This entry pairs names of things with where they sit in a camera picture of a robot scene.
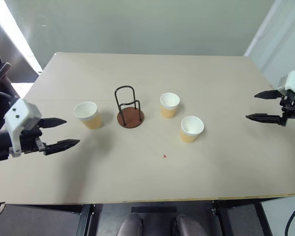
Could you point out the black table leg frame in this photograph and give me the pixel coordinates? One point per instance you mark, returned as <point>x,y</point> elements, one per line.
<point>87,220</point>
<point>222,218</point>

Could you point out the dark grey rounded shape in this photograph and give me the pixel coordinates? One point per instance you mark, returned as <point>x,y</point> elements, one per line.
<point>185,226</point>
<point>131,226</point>

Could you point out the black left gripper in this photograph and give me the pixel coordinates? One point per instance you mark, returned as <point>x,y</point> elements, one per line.
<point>30,142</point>

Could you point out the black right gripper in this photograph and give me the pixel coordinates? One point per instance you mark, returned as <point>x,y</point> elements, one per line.
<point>290,108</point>

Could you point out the tan paper cup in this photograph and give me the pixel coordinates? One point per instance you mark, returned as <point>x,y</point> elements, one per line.
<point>187,136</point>
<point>91,121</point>
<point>169,111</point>

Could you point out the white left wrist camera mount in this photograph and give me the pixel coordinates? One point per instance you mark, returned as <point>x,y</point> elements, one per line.
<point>21,114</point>

